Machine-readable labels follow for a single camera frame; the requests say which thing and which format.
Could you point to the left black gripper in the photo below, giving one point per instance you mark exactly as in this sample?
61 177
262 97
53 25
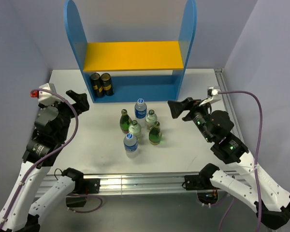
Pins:
81 104

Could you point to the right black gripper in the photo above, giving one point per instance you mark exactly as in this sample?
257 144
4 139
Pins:
188 103

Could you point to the clear glass bottle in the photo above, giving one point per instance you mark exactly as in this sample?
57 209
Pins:
150 119
136 129

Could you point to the green glass bottle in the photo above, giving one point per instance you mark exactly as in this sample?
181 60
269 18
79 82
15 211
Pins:
125 121
155 134

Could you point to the blue label water bottle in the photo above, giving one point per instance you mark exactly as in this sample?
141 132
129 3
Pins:
131 145
140 110

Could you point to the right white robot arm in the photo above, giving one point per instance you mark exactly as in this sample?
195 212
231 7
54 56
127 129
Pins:
261 193

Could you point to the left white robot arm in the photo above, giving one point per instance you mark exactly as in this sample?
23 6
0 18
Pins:
21 212

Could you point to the blue and yellow shelf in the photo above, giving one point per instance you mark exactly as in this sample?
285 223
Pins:
152 70

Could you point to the left black yellow can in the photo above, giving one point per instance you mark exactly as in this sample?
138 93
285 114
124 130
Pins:
97 87

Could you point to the black yellow can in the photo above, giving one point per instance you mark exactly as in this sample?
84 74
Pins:
97 87
107 84

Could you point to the right black yellow can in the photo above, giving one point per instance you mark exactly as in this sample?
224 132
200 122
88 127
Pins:
107 84

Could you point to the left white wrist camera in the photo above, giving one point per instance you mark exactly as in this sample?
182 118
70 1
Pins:
45 98

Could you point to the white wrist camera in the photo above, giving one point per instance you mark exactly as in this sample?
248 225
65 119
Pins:
45 98
213 96

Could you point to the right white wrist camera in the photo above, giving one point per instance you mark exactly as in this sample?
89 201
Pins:
213 96

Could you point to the aluminium side rail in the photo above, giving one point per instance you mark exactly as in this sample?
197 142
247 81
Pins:
228 103

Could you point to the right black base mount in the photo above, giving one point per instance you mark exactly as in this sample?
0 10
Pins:
206 193

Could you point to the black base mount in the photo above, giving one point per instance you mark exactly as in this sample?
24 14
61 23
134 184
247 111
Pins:
84 187
206 193

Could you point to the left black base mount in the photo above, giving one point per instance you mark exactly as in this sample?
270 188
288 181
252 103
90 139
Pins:
84 187

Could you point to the aluminium front rail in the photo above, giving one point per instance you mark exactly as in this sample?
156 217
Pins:
140 184

